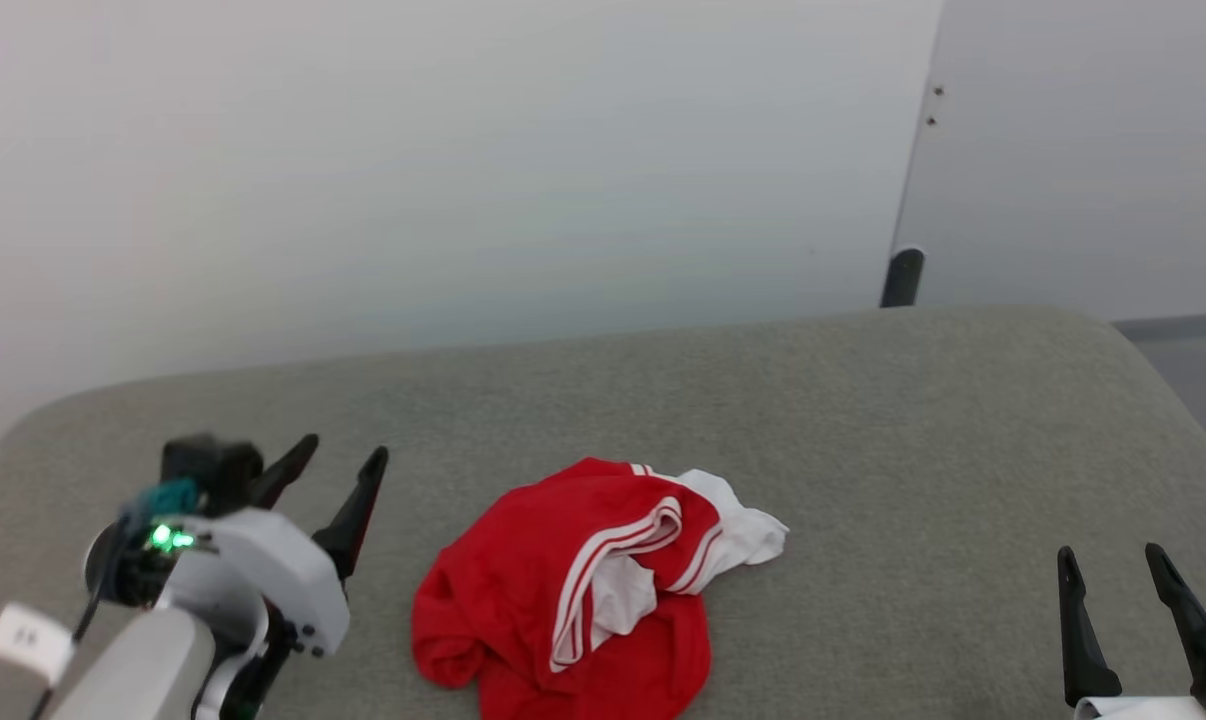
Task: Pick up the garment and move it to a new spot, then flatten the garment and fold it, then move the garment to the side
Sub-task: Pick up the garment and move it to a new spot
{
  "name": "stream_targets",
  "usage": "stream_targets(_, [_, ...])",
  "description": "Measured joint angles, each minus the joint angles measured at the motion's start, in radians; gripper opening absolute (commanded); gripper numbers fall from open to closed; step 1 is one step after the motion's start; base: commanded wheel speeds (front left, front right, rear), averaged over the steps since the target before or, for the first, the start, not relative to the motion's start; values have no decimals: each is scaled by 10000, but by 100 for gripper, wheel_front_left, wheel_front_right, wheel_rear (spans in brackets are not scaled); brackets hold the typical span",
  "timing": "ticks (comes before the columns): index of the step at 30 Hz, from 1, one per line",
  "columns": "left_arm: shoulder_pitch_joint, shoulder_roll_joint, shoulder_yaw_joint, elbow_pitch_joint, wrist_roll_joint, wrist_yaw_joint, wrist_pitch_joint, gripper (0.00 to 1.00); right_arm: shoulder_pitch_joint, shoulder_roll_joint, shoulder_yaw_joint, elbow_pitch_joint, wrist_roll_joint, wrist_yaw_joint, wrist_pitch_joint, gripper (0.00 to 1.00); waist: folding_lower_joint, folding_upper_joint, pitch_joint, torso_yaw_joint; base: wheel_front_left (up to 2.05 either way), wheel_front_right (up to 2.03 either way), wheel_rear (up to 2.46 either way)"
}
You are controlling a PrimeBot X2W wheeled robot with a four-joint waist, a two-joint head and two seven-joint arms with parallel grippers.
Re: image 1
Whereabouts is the black round post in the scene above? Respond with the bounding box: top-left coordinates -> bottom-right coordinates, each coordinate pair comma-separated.
879,247 -> 927,310

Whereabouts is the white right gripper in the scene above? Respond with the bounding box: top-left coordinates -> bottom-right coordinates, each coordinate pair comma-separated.
1055,542 -> 1206,720

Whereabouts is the black left cable teal plug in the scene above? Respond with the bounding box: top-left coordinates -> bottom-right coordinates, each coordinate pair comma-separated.
25,478 -> 202,720

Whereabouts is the red and white garment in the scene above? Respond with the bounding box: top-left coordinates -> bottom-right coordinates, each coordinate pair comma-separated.
410,456 -> 791,720

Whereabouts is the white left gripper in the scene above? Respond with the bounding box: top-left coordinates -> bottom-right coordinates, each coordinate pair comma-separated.
83,433 -> 390,720

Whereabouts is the white cable label tag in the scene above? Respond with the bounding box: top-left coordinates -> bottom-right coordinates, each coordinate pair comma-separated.
0,601 -> 76,687

